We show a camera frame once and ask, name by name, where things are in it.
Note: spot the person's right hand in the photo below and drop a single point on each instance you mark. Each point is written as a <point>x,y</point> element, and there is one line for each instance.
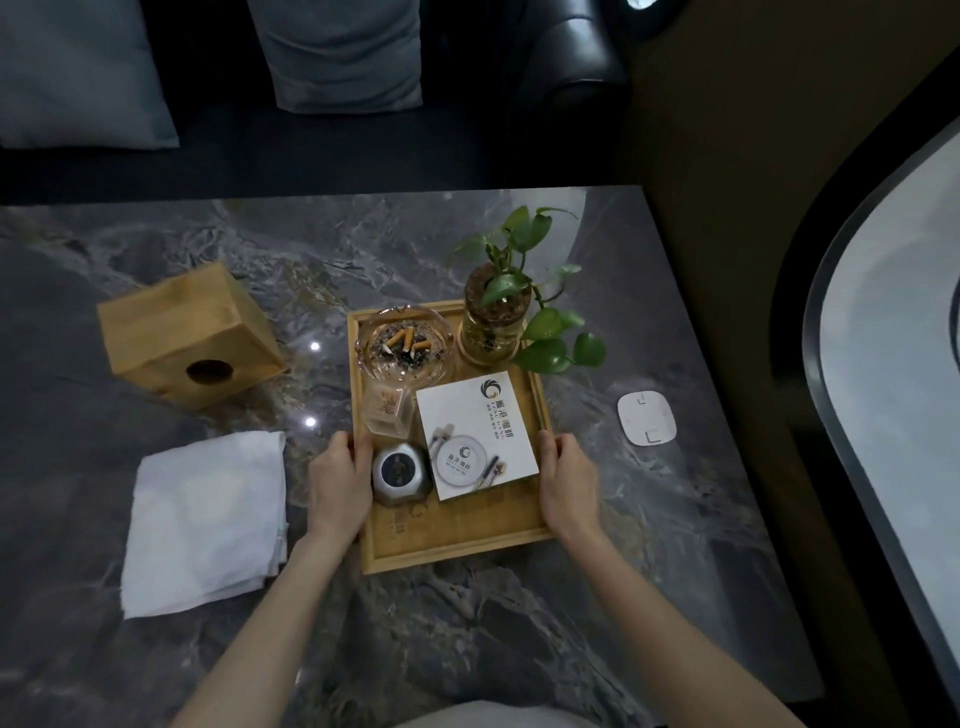
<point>571,495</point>

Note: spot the person's left hand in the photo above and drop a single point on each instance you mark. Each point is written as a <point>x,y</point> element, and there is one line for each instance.
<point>337,495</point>

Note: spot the person's left thumb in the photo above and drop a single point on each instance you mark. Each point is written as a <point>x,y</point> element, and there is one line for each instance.
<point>365,454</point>

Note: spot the person's right thumb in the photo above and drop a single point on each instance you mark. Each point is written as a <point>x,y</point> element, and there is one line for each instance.
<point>545,454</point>

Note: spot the wooden tray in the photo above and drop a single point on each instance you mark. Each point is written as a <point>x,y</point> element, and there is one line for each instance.
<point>450,534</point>

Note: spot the person's left forearm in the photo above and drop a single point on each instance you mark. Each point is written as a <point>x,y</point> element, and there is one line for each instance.
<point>262,637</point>

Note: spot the person's right forearm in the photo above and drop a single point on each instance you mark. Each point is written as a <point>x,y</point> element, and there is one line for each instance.
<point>660,637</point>

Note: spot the silver faceted call button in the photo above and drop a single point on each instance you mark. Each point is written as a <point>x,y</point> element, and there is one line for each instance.
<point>401,474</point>

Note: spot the glass toothpick holder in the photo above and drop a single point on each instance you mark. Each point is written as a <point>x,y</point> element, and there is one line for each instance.
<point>390,411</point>

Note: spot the white square card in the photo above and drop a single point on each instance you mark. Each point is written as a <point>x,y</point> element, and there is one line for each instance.
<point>465,409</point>

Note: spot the green leafy plant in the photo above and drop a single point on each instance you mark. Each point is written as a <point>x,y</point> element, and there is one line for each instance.
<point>551,354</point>

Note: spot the glass ashtray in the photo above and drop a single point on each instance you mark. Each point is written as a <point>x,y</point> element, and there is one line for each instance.
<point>373,354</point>

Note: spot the white square plastic pad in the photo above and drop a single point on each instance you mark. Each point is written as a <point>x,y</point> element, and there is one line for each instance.
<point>646,417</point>

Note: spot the glass plant jar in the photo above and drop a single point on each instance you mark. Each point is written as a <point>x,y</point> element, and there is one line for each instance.
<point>491,322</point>

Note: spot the white folded cloth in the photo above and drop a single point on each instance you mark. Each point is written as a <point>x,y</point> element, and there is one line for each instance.
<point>202,517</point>

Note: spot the wooden tissue box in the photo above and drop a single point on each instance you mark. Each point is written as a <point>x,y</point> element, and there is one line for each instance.
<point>180,322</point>

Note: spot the person's white clothing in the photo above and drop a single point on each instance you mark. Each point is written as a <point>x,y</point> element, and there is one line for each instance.
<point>495,716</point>

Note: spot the white round table black rim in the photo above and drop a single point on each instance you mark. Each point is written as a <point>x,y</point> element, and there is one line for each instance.
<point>892,375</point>

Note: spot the black leather sofa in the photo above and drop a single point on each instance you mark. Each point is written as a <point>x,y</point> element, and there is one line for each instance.
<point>577,67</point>

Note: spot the small grey cushion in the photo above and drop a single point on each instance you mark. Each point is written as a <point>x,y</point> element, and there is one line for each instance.
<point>337,52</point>

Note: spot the black round lamp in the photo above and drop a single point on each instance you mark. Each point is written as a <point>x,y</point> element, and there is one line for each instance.
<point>664,21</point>

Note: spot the large grey cushion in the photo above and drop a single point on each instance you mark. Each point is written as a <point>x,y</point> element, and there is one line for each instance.
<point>75,67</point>

